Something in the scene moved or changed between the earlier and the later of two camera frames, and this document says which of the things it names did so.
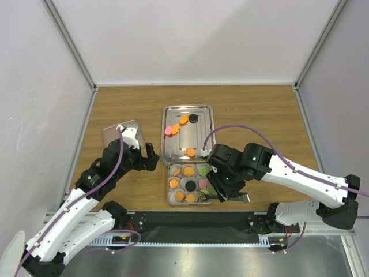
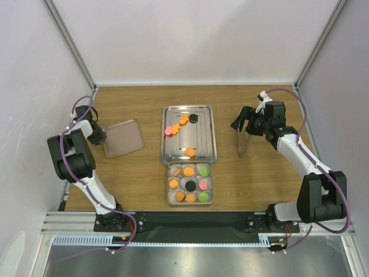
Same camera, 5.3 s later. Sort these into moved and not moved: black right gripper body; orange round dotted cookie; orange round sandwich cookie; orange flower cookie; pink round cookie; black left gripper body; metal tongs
Moved: metal tongs; black right gripper body; black left gripper body
Not moved: orange round sandwich cookie; orange flower cookie; orange round dotted cookie; pink round cookie
